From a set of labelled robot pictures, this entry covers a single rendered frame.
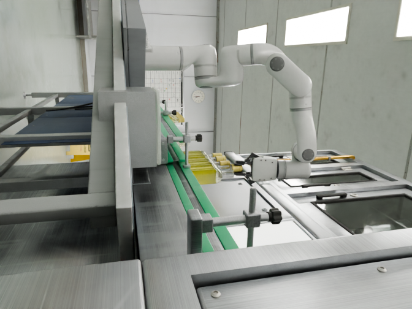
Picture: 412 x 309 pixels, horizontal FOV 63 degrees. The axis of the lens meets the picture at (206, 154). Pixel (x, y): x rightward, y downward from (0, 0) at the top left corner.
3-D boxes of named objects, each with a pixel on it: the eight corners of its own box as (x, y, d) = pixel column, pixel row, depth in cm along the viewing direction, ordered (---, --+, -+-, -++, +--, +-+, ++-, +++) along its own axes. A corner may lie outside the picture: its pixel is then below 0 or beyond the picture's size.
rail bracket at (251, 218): (159, 291, 57) (280, 274, 63) (157, 200, 53) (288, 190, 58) (156, 274, 62) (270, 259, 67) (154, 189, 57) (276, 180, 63)
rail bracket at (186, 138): (168, 169, 120) (202, 167, 123) (167, 123, 116) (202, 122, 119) (167, 167, 123) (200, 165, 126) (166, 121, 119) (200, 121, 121)
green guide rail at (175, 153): (166, 162, 124) (187, 161, 126) (166, 160, 124) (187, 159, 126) (140, 102, 288) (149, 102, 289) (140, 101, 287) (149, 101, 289)
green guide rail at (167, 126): (166, 143, 122) (187, 142, 124) (166, 140, 122) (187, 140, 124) (140, 94, 286) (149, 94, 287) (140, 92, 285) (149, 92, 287)
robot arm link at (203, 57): (175, 46, 139) (212, 47, 143) (176, 79, 140) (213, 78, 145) (179, 41, 130) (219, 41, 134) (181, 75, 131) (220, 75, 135)
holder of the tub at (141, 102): (130, 186, 99) (157, 184, 101) (126, 91, 92) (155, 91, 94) (129, 168, 115) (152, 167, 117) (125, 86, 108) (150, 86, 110)
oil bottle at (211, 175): (167, 187, 122) (223, 183, 127) (167, 173, 121) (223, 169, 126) (165, 182, 128) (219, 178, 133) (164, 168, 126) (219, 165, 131)
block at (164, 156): (148, 165, 118) (168, 164, 120) (147, 139, 116) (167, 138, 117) (147, 162, 121) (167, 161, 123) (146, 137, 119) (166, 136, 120)
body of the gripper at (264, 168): (276, 178, 142) (249, 177, 142) (278, 154, 139) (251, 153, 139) (279, 184, 134) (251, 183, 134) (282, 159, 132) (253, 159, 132)
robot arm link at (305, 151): (287, 108, 136) (289, 159, 140) (295, 110, 124) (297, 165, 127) (308, 106, 136) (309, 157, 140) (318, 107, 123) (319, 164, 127)
